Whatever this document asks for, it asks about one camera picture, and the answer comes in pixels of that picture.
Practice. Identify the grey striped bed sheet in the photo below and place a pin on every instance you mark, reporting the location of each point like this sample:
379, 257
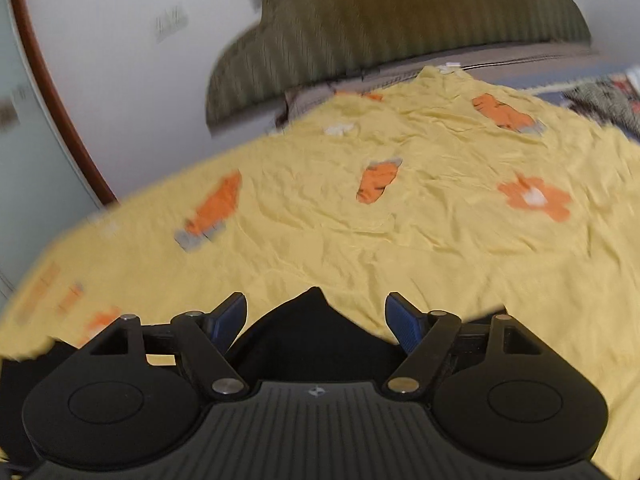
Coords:
500, 57

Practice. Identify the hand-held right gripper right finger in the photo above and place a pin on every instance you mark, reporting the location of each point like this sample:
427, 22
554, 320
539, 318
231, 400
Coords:
402, 322

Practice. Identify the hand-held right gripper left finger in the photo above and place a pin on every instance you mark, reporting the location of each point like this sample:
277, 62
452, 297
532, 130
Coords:
227, 322

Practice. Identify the zebra pattern cloth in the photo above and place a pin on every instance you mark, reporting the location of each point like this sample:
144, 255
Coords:
600, 102

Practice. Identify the frosted glass wardrobe door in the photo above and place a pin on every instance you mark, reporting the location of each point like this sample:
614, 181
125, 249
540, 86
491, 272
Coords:
30, 160

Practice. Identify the white wall socket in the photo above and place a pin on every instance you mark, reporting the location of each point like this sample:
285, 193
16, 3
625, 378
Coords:
179, 19
163, 30

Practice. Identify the black pants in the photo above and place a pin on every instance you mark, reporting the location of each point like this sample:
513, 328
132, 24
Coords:
310, 340

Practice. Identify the olive upholstered headboard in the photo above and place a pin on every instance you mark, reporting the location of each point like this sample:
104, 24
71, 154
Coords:
375, 20

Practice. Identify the yellow carrot print blanket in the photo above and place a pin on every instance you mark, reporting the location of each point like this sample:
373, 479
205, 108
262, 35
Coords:
400, 240

